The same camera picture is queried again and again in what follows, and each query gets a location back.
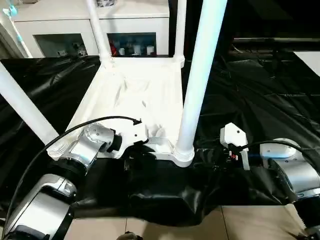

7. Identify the white plastic table top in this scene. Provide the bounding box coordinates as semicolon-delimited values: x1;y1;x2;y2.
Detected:
47;56;197;168

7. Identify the white plastic table leg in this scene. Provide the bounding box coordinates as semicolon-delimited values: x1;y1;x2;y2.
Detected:
172;0;229;157
0;62;60;147
172;0;188;63
85;0;115;65

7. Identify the black mat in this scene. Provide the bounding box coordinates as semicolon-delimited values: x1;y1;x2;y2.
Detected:
0;50;320;228

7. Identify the white flat board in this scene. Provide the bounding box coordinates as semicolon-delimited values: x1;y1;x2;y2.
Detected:
294;50;320;78

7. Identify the small grey toy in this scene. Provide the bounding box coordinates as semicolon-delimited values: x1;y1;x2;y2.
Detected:
97;0;117;8

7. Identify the white cabinet with glass doors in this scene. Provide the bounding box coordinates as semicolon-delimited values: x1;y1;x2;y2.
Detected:
14;0;171;58

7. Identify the grey curtain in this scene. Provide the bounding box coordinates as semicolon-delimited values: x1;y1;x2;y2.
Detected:
0;22;26;58

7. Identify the light blue plastic pole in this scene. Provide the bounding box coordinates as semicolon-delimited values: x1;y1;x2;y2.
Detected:
2;5;33;58

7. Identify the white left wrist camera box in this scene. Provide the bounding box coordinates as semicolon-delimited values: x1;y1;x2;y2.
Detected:
116;122;151;160

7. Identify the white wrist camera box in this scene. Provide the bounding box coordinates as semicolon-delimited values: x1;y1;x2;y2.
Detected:
116;122;151;160
220;122;251;172

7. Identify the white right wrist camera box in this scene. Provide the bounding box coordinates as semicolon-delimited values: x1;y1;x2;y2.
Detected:
220;122;251;172

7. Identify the black metal rail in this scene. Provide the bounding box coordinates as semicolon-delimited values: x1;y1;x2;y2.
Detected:
232;37;320;46

